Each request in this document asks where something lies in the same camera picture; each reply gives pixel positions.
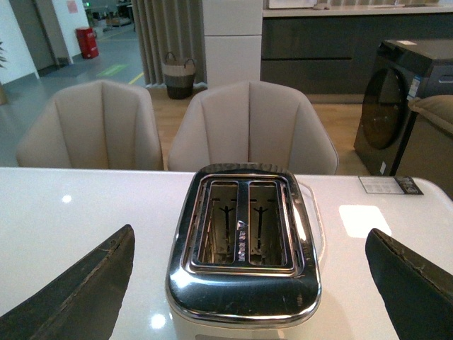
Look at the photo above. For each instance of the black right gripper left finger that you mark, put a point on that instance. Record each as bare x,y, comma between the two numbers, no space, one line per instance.
81,303

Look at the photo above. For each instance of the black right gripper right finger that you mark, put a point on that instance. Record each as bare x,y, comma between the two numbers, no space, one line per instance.
417,293

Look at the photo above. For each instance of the black white label sticker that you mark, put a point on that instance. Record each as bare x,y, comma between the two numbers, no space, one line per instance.
398,185

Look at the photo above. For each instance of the white chrome two-slot toaster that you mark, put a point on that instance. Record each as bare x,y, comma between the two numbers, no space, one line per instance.
243,254

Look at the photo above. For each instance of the beige chair left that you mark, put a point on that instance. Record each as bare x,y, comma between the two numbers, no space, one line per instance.
97,125

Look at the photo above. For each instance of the beige chair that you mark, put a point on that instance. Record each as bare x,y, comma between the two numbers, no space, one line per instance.
97,125
253,122

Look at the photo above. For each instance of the beige cushion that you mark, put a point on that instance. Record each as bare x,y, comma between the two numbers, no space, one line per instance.
437,110

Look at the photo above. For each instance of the black front-load washing machine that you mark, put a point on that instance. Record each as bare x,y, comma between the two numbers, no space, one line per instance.
403,70

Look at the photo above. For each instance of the beige chair right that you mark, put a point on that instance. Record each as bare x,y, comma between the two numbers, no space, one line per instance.
253,122

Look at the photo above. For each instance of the woven laundry basket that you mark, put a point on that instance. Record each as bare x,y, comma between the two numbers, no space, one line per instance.
179,76

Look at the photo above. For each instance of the dark grey kitchen counter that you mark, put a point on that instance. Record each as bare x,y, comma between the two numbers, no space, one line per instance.
332,51

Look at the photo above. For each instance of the grey pleated curtain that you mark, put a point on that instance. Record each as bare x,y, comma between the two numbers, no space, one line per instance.
169,26

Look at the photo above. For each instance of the white tall cabinet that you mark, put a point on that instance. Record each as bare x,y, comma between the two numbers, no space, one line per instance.
232,34

